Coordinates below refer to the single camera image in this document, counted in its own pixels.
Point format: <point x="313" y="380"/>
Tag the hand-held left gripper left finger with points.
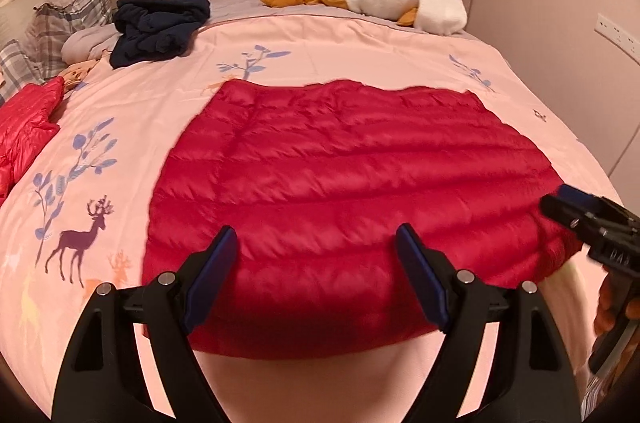
<point x="212" y="273"/>

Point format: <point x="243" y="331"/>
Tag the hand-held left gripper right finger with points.
<point x="420" y="273"/>

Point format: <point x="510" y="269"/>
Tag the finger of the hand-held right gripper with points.
<point x="565" y="213"/>
<point x="575" y="194"/>

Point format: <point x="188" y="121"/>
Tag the large red down jacket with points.
<point x="325" y="178"/>

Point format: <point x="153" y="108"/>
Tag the person's right hand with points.
<point x="607" y="305"/>

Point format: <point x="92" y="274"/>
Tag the pink printed duvet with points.
<point x="350" y="48"/>

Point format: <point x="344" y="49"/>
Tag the peach cloth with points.
<point x="77" y="75"/>

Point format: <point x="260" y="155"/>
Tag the small red down jacket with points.
<point x="25" y="123"/>

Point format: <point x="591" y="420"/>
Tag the navy blue garment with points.
<point x="150" y="28"/>

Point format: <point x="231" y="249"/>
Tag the lilac grey blanket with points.
<point x="85" y="43"/>

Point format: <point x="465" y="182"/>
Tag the small plaid pillow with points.
<point x="17" y="70"/>

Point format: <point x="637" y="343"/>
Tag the large plaid pillow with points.
<point x="70" y="18"/>

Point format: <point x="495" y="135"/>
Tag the white wall socket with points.
<point x="617" y="35"/>

